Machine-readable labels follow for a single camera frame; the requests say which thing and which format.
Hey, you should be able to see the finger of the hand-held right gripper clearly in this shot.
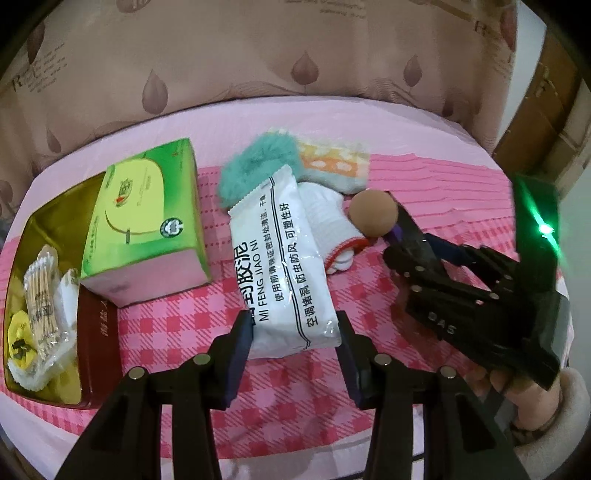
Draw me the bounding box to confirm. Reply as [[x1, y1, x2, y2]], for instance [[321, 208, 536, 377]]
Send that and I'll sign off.
[[394, 205, 513, 287], [383, 240, 490, 310]]

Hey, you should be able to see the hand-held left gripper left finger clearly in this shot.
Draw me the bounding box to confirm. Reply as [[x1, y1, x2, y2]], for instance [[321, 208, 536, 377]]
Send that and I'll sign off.
[[60, 310, 256, 480]]

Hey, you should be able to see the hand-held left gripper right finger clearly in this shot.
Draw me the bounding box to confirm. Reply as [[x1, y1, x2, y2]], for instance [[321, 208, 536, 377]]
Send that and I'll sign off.
[[335, 310, 529, 480]]

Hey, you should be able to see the brown makeup sponge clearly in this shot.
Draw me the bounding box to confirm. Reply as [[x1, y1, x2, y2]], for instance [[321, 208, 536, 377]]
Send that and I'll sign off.
[[348, 190, 400, 241]]

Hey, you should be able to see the white packet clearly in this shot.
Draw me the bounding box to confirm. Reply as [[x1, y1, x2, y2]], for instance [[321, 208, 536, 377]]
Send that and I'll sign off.
[[228, 164, 343, 360]]

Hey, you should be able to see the white red-trimmed sock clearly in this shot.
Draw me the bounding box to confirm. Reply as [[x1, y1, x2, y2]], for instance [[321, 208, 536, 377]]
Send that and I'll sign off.
[[298, 181, 370, 276]]

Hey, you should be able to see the yellow orange dotted towel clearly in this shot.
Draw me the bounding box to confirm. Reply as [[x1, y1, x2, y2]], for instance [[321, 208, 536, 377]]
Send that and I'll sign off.
[[295, 136, 372, 195]]

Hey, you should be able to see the red tin box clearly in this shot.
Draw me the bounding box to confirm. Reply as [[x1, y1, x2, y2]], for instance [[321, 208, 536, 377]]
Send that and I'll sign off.
[[2, 172, 121, 411]]

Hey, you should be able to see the teal furry scrunchie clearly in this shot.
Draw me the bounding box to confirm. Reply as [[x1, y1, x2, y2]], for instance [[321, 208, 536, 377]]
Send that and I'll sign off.
[[218, 131, 305, 214]]

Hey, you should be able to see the cotton swab pack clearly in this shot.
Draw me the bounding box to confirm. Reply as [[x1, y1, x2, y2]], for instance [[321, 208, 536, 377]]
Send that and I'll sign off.
[[23, 246, 64, 363]]

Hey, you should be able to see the yellow black plush toy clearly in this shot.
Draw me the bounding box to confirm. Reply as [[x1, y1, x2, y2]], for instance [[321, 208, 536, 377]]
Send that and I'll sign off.
[[7, 311, 40, 374]]

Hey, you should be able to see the person's right forearm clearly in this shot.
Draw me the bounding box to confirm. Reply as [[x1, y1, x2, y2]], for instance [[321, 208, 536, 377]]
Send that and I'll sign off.
[[510, 369, 589, 480]]

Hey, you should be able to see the person's right hand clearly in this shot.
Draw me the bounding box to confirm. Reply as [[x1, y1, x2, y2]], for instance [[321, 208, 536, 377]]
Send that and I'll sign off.
[[464, 364, 566, 432]]

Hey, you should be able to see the pink checked blanket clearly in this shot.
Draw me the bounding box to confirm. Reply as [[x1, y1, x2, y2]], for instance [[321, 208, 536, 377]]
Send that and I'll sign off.
[[0, 97, 573, 480]]

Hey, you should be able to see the green tissue box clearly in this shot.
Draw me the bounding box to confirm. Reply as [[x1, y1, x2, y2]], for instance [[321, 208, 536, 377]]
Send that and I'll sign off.
[[80, 137, 213, 309]]

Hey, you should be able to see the wooden door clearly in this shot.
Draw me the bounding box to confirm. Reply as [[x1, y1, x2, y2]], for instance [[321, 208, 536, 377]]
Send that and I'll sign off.
[[492, 28, 591, 195]]

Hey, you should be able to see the beige leaf print curtain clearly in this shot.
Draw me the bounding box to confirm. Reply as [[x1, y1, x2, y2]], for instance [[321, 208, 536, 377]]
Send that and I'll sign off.
[[0, 0, 532, 217]]

